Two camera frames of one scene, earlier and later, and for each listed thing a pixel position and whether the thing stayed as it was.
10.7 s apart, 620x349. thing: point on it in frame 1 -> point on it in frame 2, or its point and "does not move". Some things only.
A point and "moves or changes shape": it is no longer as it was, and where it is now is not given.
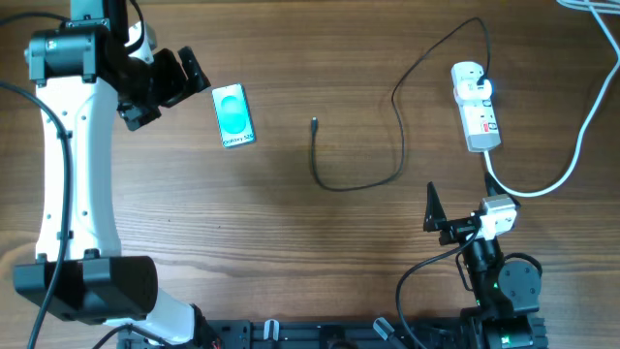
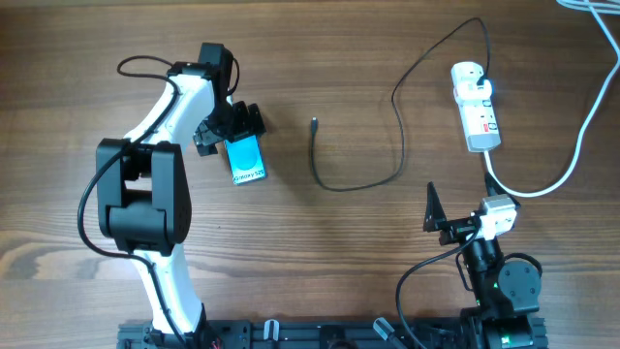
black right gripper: (436, 220) does not move
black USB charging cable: (315, 120) does not move
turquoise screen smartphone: (233, 115) moves or changes shape
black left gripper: (176, 82) -> (204, 137)
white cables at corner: (596, 7) does not move
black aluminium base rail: (319, 333) does not move
